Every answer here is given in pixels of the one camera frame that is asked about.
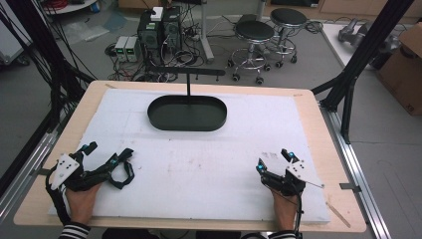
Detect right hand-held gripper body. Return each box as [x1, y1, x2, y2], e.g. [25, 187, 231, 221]
[260, 158, 325, 197]

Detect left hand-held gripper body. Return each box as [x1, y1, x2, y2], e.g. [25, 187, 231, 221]
[49, 150, 111, 193]

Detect black strap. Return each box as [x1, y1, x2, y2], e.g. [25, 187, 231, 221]
[107, 154, 136, 191]

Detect person's right hand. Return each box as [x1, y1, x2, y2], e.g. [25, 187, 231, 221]
[271, 188, 301, 233]

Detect person's left hand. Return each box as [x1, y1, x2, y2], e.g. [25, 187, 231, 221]
[64, 182, 103, 226]

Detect black table clamp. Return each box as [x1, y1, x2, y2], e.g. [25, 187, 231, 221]
[338, 182, 362, 194]
[30, 167, 52, 177]

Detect wooden table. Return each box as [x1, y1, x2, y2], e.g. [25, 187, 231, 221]
[13, 79, 367, 234]

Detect white foam mat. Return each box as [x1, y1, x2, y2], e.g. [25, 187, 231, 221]
[48, 87, 332, 225]

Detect striped right sleeve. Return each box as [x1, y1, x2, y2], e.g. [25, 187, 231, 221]
[267, 229, 297, 239]

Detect striped sleeve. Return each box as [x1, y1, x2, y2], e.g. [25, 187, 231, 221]
[267, 229, 297, 239]
[58, 221, 92, 239]

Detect wooden stick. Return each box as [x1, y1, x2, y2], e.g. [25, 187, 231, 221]
[325, 200, 352, 229]

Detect striped left sleeve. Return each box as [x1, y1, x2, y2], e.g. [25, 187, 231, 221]
[58, 221, 92, 239]

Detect black stand with oval tray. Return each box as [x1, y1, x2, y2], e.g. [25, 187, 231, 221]
[146, 65, 229, 132]

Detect grey power supply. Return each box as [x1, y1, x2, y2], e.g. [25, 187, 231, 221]
[124, 35, 143, 64]
[113, 35, 129, 64]

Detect black computer tower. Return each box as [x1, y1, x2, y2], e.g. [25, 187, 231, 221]
[136, 11, 165, 66]
[161, 5, 183, 56]

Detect black round stool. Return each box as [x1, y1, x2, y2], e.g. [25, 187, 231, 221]
[269, 7, 309, 69]
[226, 19, 277, 86]

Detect grey desk leg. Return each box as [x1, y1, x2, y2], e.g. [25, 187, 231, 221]
[198, 0, 216, 65]

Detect cardboard box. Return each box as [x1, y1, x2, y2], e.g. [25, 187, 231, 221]
[375, 21, 422, 117]

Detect grey machine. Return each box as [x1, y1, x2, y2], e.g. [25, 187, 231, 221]
[337, 17, 403, 71]

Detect white box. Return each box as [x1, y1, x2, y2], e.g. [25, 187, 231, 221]
[149, 5, 165, 23]

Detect aluminium rail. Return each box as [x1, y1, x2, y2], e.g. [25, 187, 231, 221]
[318, 101, 394, 239]
[0, 127, 65, 223]

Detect black metal frame stand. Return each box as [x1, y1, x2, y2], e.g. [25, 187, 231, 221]
[311, 0, 416, 145]
[0, 0, 98, 197]

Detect tangle of floor cables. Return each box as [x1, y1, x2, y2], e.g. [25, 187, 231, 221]
[105, 6, 240, 83]

